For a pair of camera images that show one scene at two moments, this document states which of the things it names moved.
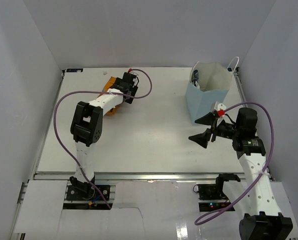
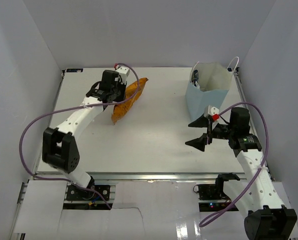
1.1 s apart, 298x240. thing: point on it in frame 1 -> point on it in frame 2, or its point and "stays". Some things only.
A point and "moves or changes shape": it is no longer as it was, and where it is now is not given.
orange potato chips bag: (112, 110) moves or changes shape
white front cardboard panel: (159, 210) stays
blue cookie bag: (194, 79) stays
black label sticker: (74, 70) stays
